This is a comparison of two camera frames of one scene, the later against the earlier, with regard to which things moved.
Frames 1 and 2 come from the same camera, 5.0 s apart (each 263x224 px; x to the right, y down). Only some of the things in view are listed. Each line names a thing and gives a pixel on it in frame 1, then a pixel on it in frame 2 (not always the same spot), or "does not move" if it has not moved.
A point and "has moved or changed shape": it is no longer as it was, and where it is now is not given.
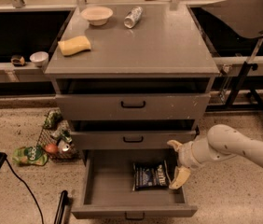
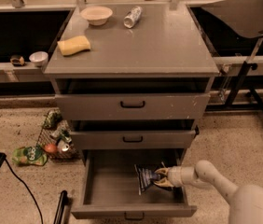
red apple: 51,148 does not move
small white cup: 39,59 does not move
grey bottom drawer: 108,191 does not move
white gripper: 186,156 -> 177,176
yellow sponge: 74,46 does not move
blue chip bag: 150,175 has moved or changed shape
